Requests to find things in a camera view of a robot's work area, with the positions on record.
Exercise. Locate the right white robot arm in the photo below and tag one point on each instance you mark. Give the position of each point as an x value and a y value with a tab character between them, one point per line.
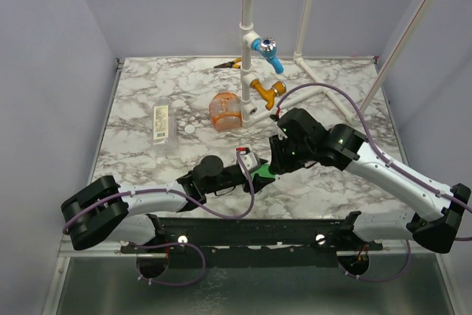
434	211

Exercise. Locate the yellow handled pliers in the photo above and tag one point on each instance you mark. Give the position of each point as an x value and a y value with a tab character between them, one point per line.
232	64

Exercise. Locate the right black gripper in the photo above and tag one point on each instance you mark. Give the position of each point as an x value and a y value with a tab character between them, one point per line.
277	154

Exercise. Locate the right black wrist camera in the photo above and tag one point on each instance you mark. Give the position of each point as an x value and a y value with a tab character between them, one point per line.
298	123

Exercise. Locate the white PVC pipe frame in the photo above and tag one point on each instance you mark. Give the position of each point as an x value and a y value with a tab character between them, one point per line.
297	68

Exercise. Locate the white round bottle cap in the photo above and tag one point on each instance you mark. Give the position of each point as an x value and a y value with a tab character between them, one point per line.
190	129

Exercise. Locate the orange label tea bottle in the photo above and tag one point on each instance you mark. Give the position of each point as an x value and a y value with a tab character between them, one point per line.
225	111

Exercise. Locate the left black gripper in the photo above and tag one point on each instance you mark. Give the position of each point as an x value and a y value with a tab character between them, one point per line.
258	182

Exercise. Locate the blue plastic faucet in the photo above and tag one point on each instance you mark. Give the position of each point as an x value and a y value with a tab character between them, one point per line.
267	47

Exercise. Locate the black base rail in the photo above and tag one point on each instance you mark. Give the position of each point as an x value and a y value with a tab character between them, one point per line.
192	243

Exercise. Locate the brass yellow faucet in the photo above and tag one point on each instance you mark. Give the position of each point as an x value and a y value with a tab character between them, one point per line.
269	95

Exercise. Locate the clear square water bottle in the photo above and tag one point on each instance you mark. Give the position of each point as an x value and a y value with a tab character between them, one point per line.
163	123

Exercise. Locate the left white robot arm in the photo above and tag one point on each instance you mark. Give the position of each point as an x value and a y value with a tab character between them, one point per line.
92	214

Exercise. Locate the green plastic bottle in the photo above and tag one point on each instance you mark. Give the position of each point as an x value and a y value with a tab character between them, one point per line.
264	172

